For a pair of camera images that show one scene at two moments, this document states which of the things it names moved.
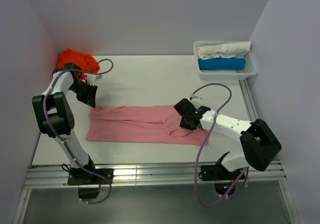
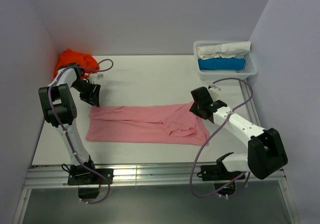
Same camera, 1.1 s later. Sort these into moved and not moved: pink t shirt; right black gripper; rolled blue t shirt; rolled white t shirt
Moved: right black gripper
Not moved: rolled blue t shirt; pink t shirt; rolled white t shirt
